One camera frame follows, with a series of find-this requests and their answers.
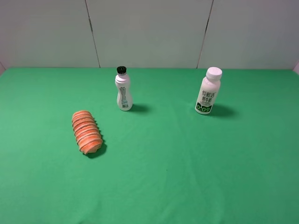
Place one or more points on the white milk bottle green label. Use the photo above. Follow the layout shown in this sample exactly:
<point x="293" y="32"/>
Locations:
<point x="208" y="91"/>

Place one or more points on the white bottle with black cap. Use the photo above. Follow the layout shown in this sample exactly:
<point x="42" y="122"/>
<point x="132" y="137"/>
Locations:
<point x="122" y="82"/>

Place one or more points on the orange striped bread loaf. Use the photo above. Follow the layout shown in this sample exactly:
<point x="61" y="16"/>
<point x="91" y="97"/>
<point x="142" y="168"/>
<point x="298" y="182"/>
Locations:
<point x="86" y="132"/>

